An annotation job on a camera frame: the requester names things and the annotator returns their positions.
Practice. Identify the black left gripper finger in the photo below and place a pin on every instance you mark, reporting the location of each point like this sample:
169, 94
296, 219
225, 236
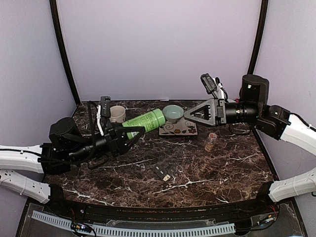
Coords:
115, 128
127, 137

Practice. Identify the white floral ceramic mug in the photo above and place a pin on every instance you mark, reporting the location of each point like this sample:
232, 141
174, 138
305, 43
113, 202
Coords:
118, 114

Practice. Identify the light green ceramic bowl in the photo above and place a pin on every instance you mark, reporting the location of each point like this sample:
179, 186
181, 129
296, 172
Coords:
173, 113

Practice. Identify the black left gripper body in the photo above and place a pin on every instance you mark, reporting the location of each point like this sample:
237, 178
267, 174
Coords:
112, 146

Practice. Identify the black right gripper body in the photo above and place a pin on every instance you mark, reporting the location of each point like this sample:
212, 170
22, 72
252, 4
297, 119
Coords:
220, 111

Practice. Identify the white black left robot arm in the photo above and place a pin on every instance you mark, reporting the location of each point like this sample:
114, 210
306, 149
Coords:
66, 148

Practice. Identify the square floral ceramic plate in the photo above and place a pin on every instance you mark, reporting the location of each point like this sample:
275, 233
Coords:
182, 127

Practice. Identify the white slotted cable duct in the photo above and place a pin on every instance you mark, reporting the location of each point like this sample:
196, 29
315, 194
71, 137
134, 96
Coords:
116, 228

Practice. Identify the black right frame post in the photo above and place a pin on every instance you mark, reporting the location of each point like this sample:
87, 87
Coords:
258, 36

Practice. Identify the clear pill bottle green label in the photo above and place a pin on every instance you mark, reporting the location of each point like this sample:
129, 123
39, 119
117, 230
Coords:
210, 141

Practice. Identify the black left frame post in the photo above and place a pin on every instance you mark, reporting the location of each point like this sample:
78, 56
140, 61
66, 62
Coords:
62, 51

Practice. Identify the black frame post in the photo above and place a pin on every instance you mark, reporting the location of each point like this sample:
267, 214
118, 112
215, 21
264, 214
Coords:
258, 36
62, 51

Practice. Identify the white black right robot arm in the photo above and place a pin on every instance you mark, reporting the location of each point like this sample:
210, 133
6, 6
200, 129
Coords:
275, 121

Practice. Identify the green labelled supplement bottle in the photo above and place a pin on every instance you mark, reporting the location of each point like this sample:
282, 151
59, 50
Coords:
150, 120

